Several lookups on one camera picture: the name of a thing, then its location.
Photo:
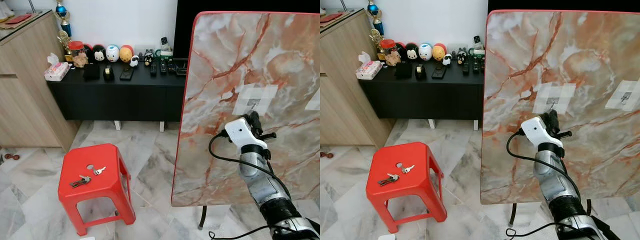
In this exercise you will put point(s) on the orange yellow round figurine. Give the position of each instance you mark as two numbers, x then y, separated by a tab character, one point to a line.
126	54
439	52

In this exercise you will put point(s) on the black metal table leg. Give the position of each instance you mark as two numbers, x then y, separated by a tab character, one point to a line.
513	214
202	217
589	207

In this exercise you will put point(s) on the black mouse figurine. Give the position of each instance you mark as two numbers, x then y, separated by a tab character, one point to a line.
411	52
99	53

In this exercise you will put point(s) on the red plastic stool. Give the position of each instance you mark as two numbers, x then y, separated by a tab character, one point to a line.
95	187
405	186

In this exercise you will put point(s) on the pink white tissue pack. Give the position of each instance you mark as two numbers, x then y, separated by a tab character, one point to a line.
369	68
56	70

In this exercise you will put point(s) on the small silver key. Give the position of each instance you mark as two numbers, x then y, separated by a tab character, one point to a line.
408	168
99	171

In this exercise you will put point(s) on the light wooden cabinet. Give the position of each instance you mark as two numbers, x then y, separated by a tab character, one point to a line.
25	90
345	90

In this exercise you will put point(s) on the white round figurine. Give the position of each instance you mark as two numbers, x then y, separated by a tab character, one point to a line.
425	52
112	54

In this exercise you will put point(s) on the small dark figurine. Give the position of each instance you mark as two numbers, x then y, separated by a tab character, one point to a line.
148	58
461	57

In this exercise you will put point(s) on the keys with dark fob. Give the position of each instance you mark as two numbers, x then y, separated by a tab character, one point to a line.
80	181
388	179

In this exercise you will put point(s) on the black low TV bench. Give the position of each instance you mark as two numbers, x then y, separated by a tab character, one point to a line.
115	97
425	96

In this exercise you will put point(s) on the black television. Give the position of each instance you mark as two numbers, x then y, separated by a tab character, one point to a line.
560	4

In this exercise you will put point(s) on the green stand with device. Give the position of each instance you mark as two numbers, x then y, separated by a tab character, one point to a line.
478	46
165	47

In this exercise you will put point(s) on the small black gold object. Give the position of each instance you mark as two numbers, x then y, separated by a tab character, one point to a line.
421	71
108	73

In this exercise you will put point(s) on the red envelope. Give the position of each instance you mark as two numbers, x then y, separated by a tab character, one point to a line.
333	17
17	19

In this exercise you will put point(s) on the red lidded jar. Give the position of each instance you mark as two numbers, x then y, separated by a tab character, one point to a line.
76	52
389	51

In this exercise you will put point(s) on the black remote control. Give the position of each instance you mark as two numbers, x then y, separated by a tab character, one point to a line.
476	66
177	67
153	68
163	67
466	67

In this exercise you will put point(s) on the red white slippers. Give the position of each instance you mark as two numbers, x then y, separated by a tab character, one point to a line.
326	154
10	157

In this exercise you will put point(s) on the small black white figurine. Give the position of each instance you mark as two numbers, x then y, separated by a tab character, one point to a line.
447	60
134	61

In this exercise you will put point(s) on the marble pattern red-edged table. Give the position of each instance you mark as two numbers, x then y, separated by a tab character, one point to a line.
240	65
575	60

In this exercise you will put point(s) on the gold and blue trophy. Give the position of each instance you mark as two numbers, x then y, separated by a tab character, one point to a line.
62	20
375	19

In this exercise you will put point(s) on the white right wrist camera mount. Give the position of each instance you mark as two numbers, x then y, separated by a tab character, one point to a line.
240	131
536	130

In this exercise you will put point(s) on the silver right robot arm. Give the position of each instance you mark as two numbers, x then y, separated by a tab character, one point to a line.
260	175
555	175

